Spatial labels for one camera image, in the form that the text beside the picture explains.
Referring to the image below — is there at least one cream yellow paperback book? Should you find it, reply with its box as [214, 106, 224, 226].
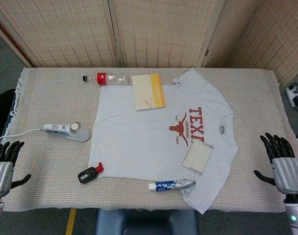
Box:
[131, 72, 167, 112]

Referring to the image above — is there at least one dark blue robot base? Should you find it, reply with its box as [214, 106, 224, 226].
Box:
[95, 209, 198, 235]

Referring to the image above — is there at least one clear square case white insert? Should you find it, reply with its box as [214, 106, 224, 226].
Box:
[181, 141, 215, 176]

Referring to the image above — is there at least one white handheld steam iron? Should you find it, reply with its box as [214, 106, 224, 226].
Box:
[43, 122, 92, 143]

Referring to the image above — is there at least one white iron power cord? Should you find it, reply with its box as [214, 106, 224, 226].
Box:
[0, 128, 46, 145]

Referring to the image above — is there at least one clear bottle red label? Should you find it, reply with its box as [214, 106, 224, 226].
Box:
[82, 72, 130, 86]

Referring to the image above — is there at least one blue white toothpaste tube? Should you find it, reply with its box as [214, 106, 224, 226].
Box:
[148, 179, 197, 192]

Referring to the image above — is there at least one black bottle red cap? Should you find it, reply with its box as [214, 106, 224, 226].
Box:
[77, 162, 104, 184]

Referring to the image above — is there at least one yellow floor tape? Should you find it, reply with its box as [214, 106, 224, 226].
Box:
[65, 208, 77, 235]

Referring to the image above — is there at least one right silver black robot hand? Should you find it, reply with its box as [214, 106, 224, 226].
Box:
[253, 132, 298, 195]

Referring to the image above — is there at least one woven folding screen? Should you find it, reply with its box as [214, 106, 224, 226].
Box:
[0, 0, 298, 85]

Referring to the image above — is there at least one light blue Texas t-shirt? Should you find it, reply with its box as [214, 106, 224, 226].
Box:
[87, 68, 239, 215]

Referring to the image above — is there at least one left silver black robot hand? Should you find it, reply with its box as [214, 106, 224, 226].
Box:
[0, 141, 32, 198]

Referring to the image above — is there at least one white power strip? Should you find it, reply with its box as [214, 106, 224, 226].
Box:
[286, 84, 298, 108]

